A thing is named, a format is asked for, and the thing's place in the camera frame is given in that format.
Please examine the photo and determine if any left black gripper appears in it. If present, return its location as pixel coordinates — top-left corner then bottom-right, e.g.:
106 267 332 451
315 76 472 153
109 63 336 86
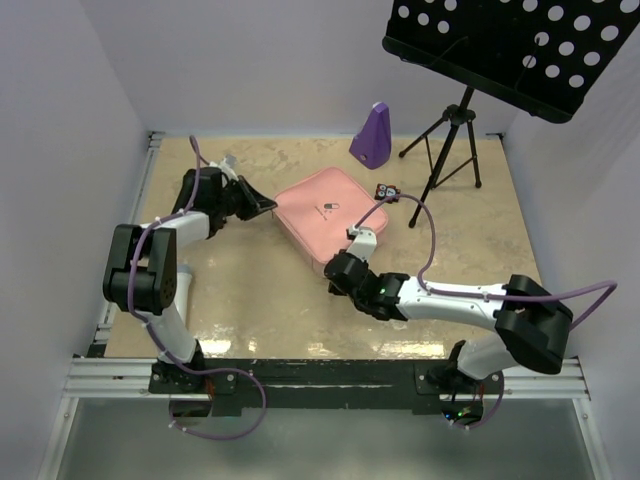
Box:
215 174 274 221

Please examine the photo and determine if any pink medicine kit case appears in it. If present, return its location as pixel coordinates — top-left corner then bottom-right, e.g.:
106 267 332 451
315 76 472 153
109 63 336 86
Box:
273 167 376 277

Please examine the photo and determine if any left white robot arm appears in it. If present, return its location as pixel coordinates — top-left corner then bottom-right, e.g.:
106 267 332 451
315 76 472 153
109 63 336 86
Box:
102 166 277 392

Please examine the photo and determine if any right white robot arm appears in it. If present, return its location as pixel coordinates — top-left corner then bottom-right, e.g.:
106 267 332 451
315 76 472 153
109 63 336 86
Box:
324 252 573 393

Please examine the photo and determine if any owl pattern block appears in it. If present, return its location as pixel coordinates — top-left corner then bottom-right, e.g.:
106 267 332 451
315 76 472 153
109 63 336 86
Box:
374 183 401 203

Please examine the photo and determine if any white tube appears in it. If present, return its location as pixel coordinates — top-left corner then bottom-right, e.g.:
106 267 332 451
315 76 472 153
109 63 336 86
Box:
173 264 193 336

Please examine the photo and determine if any purple metronome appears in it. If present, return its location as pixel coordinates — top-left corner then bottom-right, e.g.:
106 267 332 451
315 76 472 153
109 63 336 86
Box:
349 102 392 170

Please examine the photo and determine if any black music stand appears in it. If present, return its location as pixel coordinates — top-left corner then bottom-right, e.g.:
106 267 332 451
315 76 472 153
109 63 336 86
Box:
382 1 639 197

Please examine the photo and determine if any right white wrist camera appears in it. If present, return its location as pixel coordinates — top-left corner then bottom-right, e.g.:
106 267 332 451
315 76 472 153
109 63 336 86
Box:
346 225 377 262

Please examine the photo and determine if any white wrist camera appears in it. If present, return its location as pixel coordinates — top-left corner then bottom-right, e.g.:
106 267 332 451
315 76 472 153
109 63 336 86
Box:
209 155 238 180
346 225 377 262

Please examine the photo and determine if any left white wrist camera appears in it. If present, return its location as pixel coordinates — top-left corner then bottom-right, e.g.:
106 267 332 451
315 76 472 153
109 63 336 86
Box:
209 155 238 180

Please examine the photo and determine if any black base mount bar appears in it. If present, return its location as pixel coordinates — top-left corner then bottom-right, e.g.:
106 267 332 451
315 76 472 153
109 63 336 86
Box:
148 359 504 421

